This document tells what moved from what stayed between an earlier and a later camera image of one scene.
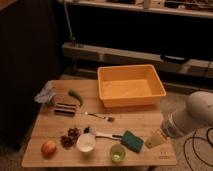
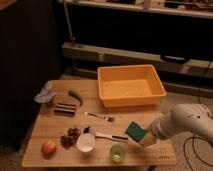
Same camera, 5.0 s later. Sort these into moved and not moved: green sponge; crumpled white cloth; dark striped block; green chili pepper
Moved: green sponge
Not moved: green chili pepper; dark striped block; crumpled white cloth
